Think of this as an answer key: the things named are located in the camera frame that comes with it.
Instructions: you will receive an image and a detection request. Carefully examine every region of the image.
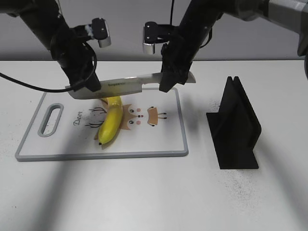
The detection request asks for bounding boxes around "black covered left gripper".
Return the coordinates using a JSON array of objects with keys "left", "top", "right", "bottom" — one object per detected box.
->
[{"left": 51, "top": 26, "right": 100, "bottom": 92}]

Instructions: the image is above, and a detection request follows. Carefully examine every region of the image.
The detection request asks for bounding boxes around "black covered right gripper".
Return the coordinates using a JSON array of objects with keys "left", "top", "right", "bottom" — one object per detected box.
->
[{"left": 159, "top": 26, "right": 200, "bottom": 92}]

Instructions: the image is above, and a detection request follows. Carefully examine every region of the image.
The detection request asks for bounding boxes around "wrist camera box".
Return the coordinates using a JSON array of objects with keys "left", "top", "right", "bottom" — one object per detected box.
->
[
  {"left": 142, "top": 21, "right": 178, "bottom": 54},
  {"left": 85, "top": 17, "right": 111, "bottom": 48}
]

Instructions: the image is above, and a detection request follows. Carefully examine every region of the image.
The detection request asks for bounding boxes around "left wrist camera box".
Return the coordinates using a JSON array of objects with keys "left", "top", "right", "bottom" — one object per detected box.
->
[{"left": 85, "top": 17, "right": 111, "bottom": 48}]

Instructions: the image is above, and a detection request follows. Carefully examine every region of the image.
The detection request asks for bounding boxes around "white grey-rimmed cutting board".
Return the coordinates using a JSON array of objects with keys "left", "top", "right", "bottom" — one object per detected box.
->
[{"left": 15, "top": 88, "right": 188, "bottom": 161}]

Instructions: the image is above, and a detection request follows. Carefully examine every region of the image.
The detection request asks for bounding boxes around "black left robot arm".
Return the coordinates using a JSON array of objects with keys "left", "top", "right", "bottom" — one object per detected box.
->
[{"left": 0, "top": 0, "right": 101, "bottom": 93}]

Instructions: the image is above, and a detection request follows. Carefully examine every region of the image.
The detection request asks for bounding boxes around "black cable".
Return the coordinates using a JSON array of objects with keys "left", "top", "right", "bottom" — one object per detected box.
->
[{"left": 0, "top": 40, "right": 98, "bottom": 93}]

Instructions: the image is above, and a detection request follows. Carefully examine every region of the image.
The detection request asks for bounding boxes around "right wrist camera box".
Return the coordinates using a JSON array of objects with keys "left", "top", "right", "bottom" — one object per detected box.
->
[{"left": 142, "top": 21, "right": 178, "bottom": 54}]

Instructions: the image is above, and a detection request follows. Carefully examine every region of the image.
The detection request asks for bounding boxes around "yellow plastic banana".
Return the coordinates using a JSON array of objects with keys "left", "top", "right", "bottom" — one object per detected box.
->
[{"left": 97, "top": 96, "right": 123, "bottom": 145}]

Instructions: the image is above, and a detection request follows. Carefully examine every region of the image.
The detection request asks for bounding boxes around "white-handled kitchen knife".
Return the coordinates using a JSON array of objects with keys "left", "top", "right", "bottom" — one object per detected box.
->
[{"left": 65, "top": 71, "right": 197, "bottom": 100}]

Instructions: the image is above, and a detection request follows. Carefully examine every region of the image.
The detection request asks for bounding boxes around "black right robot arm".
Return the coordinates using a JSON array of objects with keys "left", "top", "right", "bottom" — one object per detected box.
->
[{"left": 159, "top": 0, "right": 308, "bottom": 92}]

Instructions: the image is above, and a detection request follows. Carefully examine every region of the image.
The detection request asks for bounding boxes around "black knife stand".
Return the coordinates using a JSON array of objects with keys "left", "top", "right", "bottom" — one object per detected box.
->
[{"left": 206, "top": 76, "right": 261, "bottom": 169}]

